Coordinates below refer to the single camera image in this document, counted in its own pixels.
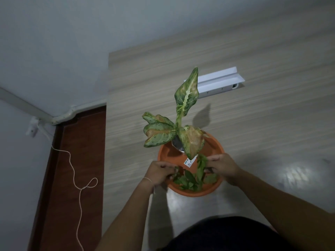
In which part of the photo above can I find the person's left hand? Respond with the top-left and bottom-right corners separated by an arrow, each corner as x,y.
143,161 -> 181,191

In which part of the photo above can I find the person's right hand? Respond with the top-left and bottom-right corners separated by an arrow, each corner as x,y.
205,153 -> 243,186

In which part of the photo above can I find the small green leafy plant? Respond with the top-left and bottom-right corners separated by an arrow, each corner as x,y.
172,154 -> 219,192

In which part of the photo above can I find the person's left forearm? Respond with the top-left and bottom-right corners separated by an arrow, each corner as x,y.
95,179 -> 157,251

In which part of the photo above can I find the person's right forearm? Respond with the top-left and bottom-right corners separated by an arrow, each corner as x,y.
230,168 -> 335,251

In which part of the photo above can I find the orange plastic plant pot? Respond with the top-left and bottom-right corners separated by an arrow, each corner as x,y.
158,132 -> 226,198

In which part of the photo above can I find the white paper plant tag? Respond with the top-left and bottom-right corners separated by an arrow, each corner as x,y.
183,154 -> 198,168

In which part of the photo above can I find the grey inner nursery pot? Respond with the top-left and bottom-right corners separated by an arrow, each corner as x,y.
171,136 -> 186,153

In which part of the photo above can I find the person's dark clothing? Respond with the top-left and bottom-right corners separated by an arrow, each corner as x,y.
157,216 -> 300,251

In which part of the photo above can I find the tall variegated leaf plant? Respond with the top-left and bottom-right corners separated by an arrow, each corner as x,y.
142,66 -> 210,160

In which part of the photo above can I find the thin thread wrist bracelet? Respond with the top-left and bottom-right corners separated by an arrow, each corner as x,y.
143,177 -> 156,194

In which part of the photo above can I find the white cable tray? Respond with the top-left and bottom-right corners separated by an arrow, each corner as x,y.
183,66 -> 245,99

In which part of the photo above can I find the white cord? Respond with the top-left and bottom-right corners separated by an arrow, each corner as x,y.
49,142 -> 98,251

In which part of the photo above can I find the white wall conduit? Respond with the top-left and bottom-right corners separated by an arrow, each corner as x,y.
0,87 -> 108,126

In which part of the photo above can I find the white wall plug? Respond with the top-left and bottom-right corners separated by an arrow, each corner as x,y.
25,116 -> 45,138

